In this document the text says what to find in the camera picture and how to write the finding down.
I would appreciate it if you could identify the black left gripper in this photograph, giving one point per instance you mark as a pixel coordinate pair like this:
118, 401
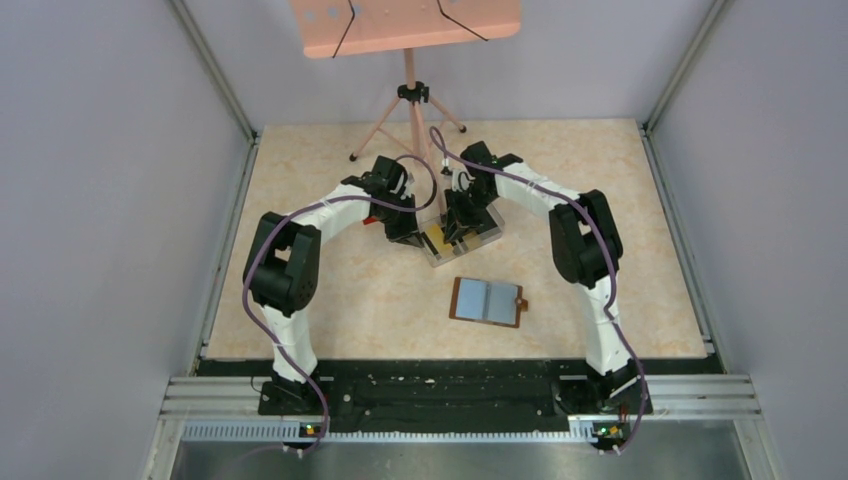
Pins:
407, 233

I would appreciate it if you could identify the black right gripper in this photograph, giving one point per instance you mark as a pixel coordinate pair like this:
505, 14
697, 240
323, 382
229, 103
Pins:
458, 223

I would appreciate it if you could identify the clear acrylic card box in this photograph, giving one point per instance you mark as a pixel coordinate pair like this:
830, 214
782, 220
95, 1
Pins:
470, 241

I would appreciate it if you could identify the brown leather card holder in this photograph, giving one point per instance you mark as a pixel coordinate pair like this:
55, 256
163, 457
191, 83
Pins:
493, 303

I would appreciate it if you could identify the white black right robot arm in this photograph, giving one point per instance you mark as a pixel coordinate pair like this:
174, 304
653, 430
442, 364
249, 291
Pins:
585, 243

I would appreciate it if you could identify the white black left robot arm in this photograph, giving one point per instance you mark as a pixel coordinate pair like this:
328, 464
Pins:
283, 265

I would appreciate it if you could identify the yellow card in box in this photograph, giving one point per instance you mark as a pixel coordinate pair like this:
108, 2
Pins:
434, 238

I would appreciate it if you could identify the pink music stand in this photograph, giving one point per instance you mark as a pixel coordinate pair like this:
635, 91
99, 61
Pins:
334, 28

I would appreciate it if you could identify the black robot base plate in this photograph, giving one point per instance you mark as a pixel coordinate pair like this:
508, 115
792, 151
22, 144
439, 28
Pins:
314, 397

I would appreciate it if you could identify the aluminium frame rail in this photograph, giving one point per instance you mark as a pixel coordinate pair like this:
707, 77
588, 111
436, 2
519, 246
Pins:
429, 410

